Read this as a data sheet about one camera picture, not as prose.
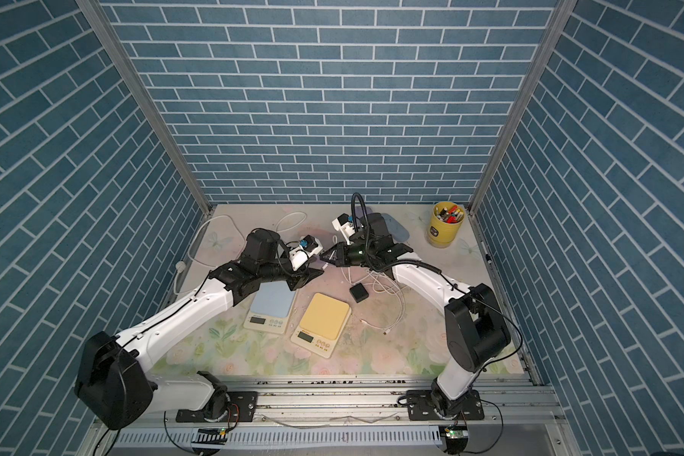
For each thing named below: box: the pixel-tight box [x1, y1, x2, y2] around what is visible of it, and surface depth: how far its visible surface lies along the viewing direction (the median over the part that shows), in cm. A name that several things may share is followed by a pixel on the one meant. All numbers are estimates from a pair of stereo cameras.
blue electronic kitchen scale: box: [243, 280, 297, 335], surface depth 89 cm
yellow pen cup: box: [427, 200, 466, 248], surface depth 104 cm
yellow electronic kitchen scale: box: [289, 292, 353, 360], surface depth 88 cm
